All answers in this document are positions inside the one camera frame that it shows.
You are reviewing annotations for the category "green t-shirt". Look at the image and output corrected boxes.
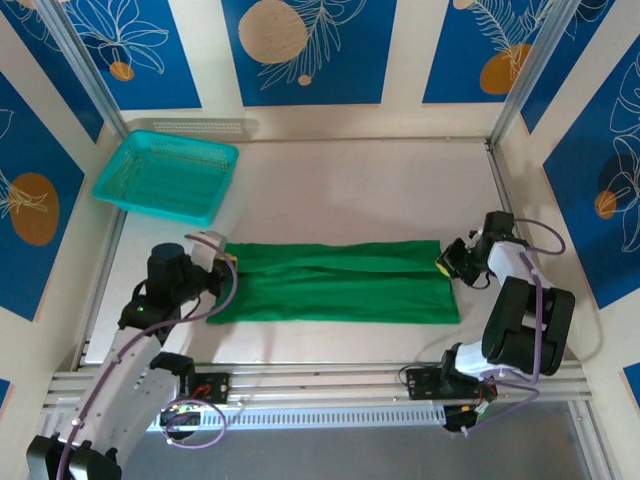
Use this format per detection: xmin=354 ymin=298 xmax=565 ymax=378
xmin=205 ymin=239 xmax=461 ymax=326

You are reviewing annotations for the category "teal plastic basket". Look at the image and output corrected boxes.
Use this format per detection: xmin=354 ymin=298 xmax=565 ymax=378
xmin=92 ymin=129 xmax=240 ymax=227

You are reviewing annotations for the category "small electronics board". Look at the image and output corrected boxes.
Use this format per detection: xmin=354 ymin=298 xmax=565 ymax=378
xmin=443 ymin=402 xmax=494 ymax=437
xmin=158 ymin=403 xmax=207 ymax=442

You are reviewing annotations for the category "perforated metal strip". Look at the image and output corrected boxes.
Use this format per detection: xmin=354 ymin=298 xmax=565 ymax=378
xmin=128 ymin=116 xmax=265 ymax=137

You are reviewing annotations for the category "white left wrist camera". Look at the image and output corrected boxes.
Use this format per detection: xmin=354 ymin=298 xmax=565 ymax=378
xmin=184 ymin=230 xmax=229 ymax=271

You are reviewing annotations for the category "aluminium table side rail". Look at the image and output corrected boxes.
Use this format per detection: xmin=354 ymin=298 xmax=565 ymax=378
xmin=485 ymin=139 xmax=564 ymax=361

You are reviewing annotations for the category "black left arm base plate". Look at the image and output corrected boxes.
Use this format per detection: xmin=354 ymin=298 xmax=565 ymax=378
xmin=138 ymin=372 xmax=232 ymax=406

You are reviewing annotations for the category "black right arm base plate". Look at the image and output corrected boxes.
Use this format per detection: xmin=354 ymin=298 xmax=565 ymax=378
xmin=405 ymin=367 xmax=499 ymax=401

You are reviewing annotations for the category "aluminium rail frame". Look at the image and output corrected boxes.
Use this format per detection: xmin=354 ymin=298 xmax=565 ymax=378
xmin=42 ymin=360 xmax=595 ymax=412

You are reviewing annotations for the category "slotted grey cable duct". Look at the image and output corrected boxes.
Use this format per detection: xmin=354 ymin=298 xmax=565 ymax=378
xmin=62 ymin=404 xmax=447 ymax=433

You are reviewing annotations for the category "aluminium corner post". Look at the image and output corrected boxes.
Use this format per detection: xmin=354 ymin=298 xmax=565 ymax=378
xmin=35 ymin=0 xmax=127 ymax=135
xmin=488 ymin=0 xmax=581 ymax=151

